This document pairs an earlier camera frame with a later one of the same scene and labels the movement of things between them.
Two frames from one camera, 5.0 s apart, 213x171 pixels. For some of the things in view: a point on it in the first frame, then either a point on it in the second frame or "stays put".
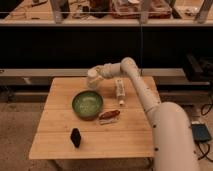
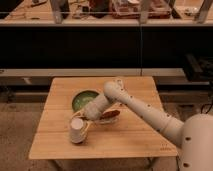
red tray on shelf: x=131 y=9 stays put
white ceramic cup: x=95 y=80 to x=77 y=130
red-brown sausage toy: x=109 y=114 stays put
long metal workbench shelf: x=98 y=13 stays put
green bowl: x=87 y=104 stays put
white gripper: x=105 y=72 to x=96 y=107
